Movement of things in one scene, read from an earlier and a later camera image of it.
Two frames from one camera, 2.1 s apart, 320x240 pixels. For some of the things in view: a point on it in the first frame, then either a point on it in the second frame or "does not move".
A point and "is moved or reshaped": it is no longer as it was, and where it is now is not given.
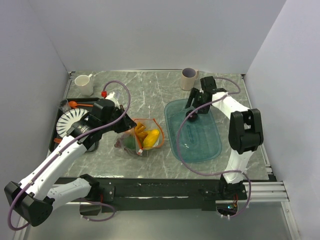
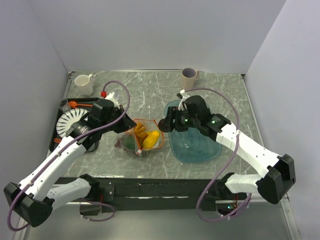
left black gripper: (127, 122) does not move
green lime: (129, 142) does not move
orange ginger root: (140, 131) does not move
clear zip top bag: (146, 134) does not move
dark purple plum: (193, 117) is moved or reshaped
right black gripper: (193, 93) to (174, 114)
